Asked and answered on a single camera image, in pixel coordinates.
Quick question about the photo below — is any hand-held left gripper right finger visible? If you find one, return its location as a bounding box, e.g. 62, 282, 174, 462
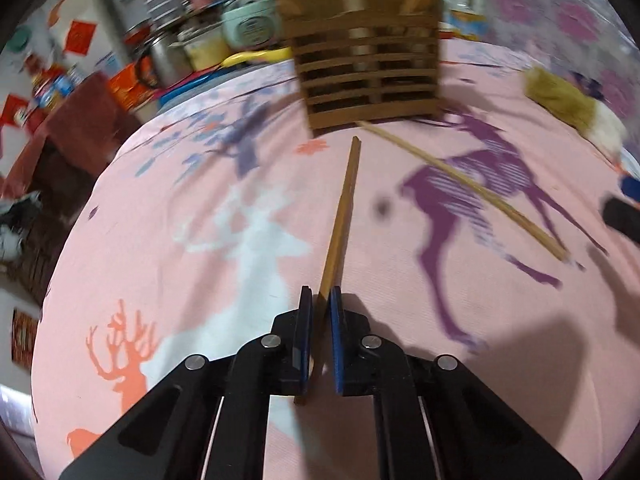
327, 286, 583, 480

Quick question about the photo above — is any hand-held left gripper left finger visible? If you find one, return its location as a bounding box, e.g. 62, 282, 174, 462
59, 285, 315, 480

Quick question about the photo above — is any printed bamboo chopstick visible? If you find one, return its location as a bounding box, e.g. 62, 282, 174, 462
357, 120, 570, 262
294, 135, 363, 407

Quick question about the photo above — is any slatted wooden chopstick holder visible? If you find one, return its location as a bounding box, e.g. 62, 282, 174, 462
272, 0, 446, 136

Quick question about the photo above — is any yellow-white cloth rag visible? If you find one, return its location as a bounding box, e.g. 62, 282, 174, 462
522, 67, 631, 153

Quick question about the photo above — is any pink deer print bed sheet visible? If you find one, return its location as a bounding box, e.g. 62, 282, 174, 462
30, 40, 640, 480

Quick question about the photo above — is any purple floral cloth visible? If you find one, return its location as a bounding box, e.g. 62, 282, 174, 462
490, 0, 640, 126

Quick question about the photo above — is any glass jar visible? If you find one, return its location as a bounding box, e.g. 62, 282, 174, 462
440, 0, 493, 41

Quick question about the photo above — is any blue plastic tray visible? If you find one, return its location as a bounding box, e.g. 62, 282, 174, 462
157, 67, 226, 106

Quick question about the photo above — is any yellow pan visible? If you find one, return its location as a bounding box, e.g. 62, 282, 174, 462
221, 46, 296, 68

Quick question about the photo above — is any steel pot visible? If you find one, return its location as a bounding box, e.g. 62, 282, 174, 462
182, 30, 233, 71

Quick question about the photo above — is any red printed box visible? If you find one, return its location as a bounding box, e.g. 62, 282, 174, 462
107, 62, 151, 111

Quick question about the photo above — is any stainless steel kettle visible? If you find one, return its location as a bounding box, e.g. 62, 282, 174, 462
140, 35, 193, 88

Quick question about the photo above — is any pair of shoes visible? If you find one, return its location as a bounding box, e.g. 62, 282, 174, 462
0, 192, 43, 261

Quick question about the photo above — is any table with red cloth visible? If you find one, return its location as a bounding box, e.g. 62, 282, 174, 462
0, 72, 143, 196

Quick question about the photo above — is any white rice cooker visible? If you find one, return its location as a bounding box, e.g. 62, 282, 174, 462
220, 0, 281, 48

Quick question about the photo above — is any blue tin can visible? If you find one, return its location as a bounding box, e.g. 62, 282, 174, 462
57, 67, 83, 98

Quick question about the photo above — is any cooking oil bottle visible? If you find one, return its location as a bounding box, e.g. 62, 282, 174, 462
32, 67, 63, 108

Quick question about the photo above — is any red paper figure decoration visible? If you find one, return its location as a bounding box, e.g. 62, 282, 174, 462
2, 95, 28, 128

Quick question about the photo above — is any red diamond paper decoration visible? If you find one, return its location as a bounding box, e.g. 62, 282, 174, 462
65, 20, 96, 56

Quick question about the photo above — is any red framed wall picture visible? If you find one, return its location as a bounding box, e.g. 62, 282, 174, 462
10, 308, 41, 367

